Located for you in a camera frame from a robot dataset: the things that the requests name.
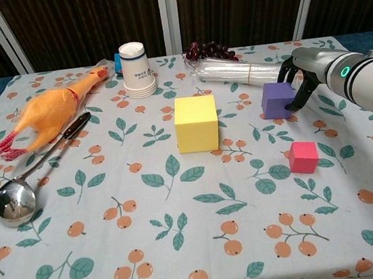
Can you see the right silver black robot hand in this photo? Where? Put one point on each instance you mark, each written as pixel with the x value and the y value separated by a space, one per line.
pixel 313 62

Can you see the purple cube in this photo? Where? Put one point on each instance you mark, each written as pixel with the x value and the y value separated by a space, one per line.
pixel 275 101

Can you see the small red foam cube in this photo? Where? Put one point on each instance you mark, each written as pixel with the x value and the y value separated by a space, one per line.
pixel 303 159

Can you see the large yellow foam cube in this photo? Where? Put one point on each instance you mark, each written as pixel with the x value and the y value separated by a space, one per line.
pixel 196 131

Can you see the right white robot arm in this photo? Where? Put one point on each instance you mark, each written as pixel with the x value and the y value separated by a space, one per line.
pixel 370 83

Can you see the bundle of clear straws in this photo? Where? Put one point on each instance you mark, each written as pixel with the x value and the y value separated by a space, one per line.
pixel 229 73

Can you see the dark red grape bunch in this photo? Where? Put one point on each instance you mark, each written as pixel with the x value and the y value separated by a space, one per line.
pixel 211 50

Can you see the stack of white paper cups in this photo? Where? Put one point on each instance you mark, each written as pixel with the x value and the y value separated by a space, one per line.
pixel 138 74

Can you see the small blue carton box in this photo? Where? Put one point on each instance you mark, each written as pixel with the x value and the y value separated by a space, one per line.
pixel 117 64

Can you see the floral leaf print tablecloth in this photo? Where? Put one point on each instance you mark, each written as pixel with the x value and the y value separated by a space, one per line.
pixel 184 231

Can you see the orange rubber chicken toy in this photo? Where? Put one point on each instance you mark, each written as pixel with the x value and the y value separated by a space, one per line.
pixel 47 112

